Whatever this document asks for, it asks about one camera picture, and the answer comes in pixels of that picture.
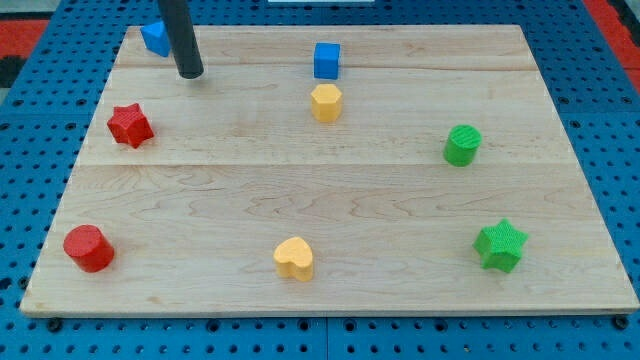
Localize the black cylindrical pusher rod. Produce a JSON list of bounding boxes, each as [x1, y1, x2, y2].
[[158, 0, 204, 79]]

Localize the red star block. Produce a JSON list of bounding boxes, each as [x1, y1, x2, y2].
[[107, 103, 154, 148]]

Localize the green star block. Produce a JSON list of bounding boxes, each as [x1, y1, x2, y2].
[[473, 218, 529, 273]]

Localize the blue triangular block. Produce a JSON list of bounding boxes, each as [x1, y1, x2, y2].
[[140, 21, 170, 57]]

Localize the blue cube block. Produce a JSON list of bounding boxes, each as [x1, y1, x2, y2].
[[313, 42, 341, 80]]

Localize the yellow hexagon block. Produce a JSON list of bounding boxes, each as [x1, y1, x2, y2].
[[310, 84, 343, 123]]

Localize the light wooden board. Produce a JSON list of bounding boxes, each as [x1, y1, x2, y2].
[[21, 25, 639, 318]]

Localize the red cylinder block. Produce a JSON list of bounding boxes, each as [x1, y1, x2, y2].
[[63, 224, 115, 273]]

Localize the yellow heart block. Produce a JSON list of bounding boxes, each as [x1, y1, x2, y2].
[[273, 237, 314, 282]]

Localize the green cylinder block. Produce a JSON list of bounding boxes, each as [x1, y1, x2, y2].
[[443, 124, 482, 167]]

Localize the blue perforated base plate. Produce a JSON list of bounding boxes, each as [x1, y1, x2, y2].
[[1, 0, 639, 359]]

